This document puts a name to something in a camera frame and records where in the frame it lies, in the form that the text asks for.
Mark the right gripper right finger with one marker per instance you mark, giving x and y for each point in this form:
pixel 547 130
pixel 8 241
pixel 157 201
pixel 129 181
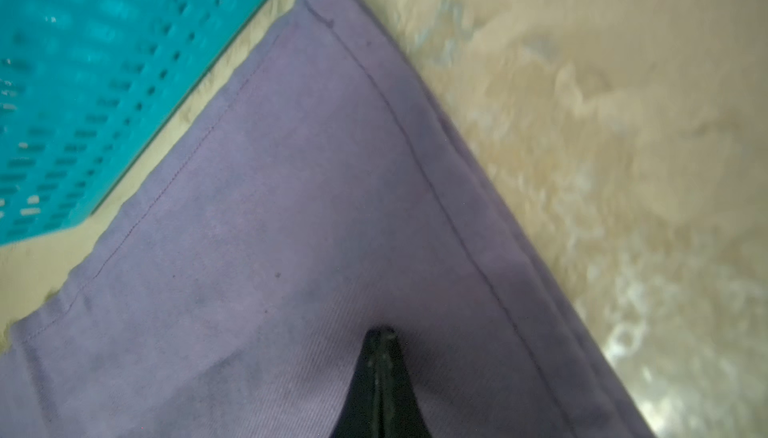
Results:
pixel 400 415

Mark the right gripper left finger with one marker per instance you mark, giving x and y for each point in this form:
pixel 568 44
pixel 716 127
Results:
pixel 360 414

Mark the purple trousers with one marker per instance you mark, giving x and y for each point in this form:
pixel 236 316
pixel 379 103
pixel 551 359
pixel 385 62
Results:
pixel 321 199

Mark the teal plastic basket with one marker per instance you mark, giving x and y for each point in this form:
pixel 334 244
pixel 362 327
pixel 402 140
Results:
pixel 85 86

